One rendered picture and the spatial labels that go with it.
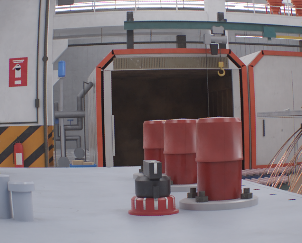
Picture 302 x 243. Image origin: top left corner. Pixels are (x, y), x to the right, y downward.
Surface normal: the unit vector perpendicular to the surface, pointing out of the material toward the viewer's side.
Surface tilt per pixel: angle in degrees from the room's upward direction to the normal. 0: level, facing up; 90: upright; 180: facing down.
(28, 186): 90
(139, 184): 90
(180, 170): 90
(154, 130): 89
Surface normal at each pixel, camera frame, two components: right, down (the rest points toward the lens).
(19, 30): 0.14, 0.00
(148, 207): -0.18, -0.02
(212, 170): -0.39, 0.02
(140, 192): -0.65, 0.02
